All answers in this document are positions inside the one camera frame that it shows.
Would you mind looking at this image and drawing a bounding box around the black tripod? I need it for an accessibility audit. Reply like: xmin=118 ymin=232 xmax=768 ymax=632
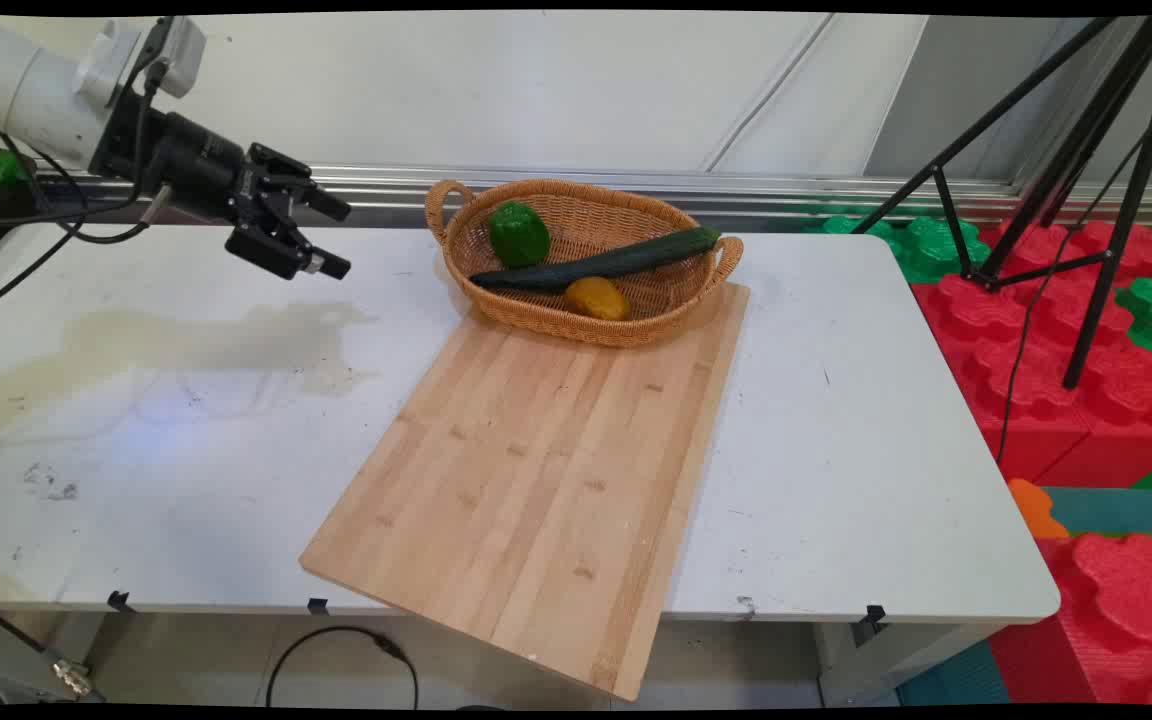
xmin=851 ymin=15 xmax=1152 ymax=391

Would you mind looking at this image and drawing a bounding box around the orange foam piece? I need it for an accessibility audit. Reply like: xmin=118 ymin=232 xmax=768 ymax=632
xmin=1008 ymin=478 xmax=1071 ymax=541

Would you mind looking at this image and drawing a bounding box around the yellow lemon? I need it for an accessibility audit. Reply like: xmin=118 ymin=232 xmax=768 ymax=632
xmin=564 ymin=277 xmax=631 ymax=322

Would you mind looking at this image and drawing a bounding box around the aluminium wall rail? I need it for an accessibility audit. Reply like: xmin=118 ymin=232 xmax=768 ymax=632
xmin=36 ymin=165 xmax=1152 ymax=228

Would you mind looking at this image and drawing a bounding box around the black cable with metal connector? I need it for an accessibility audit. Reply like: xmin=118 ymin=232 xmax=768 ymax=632
xmin=0 ymin=595 xmax=102 ymax=701

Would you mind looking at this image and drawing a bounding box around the teal foam mat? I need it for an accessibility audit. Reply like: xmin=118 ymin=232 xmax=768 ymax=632
xmin=1041 ymin=486 xmax=1152 ymax=537

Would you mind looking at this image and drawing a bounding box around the black looped floor cable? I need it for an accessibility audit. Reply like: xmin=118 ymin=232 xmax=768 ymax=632
xmin=266 ymin=626 xmax=420 ymax=709

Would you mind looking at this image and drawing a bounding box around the wide green foam block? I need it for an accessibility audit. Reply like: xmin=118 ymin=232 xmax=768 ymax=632
xmin=804 ymin=212 xmax=993 ymax=286

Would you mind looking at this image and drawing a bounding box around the small red foam block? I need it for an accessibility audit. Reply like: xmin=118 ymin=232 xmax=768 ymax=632
xmin=986 ymin=533 xmax=1152 ymax=706

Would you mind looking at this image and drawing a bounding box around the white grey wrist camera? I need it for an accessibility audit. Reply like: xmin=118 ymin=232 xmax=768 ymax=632
xmin=74 ymin=17 xmax=208 ymax=111

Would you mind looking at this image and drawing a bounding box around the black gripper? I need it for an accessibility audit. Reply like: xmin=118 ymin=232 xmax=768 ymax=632
xmin=94 ymin=100 xmax=352 ymax=282

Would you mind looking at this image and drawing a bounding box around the woven wicker basket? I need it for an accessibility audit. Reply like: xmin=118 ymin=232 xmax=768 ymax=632
xmin=424 ymin=178 xmax=744 ymax=349

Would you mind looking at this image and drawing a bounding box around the wooden cutting board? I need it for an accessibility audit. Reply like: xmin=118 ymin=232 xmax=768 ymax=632
xmin=298 ymin=280 xmax=751 ymax=703

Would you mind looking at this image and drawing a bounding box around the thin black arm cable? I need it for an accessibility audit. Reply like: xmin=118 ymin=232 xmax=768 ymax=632
xmin=0 ymin=60 xmax=175 ymax=311

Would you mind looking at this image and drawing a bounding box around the dark green cucumber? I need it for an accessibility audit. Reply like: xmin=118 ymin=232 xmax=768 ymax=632
xmin=469 ymin=226 xmax=722 ymax=293

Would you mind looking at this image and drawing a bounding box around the large red foam block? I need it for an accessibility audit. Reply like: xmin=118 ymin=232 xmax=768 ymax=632
xmin=911 ymin=220 xmax=1152 ymax=489

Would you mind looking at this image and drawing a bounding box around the white table leg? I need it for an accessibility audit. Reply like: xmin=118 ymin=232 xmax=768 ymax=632
xmin=816 ymin=620 xmax=1009 ymax=707

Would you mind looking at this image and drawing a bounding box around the green bell pepper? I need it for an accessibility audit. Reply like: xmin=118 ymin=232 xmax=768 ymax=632
xmin=488 ymin=200 xmax=552 ymax=269

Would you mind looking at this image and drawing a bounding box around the thin black tripod cable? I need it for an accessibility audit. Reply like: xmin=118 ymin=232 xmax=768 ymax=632
xmin=994 ymin=130 xmax=1149 ymax=467

